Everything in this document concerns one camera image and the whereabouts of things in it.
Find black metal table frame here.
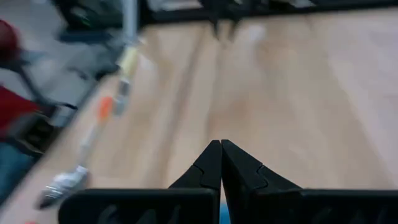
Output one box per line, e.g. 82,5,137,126
139,0,398,26

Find blue plastic tray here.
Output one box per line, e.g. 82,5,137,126
219,201,231,224

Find person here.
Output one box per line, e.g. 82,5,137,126
0,85,42,203

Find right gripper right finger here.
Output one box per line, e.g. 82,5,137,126
221,139,398,224

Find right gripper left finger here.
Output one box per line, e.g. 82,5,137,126
58,139,223,224

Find orange-handled metal spoon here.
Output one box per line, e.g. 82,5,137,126
35,95,115,210

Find cream-handled table knife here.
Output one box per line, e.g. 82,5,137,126
112,37,141,116

